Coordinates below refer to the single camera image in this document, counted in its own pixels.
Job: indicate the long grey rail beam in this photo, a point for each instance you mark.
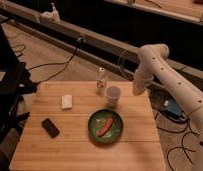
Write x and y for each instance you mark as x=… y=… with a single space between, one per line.
x=97 y=48

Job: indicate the green round plate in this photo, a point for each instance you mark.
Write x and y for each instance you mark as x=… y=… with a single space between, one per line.
x=97 y=121

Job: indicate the orange carrot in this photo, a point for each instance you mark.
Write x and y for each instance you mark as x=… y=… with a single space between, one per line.
x=106 y=127

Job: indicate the translucent plastic cup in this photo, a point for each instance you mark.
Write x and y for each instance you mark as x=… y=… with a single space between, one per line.
x=113 y=94

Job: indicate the small white bottle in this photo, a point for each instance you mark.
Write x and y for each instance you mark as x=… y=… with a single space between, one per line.
x=101 y=81

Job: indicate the black smartphone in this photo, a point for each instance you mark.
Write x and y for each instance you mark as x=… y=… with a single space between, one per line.
x=50 y=128

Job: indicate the black chair frame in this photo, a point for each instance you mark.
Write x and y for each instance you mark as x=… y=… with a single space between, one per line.
x=15 y=82

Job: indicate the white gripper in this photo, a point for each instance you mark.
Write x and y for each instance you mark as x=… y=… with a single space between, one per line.
x=141 y=83

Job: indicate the blue power box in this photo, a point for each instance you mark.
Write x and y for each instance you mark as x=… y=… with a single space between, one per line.
x=173 y=108

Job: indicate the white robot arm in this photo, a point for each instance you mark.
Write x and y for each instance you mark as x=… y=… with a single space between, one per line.
x=189 y=97

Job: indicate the white object on rail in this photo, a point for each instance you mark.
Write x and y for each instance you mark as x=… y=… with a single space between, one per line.
x=53 y=15

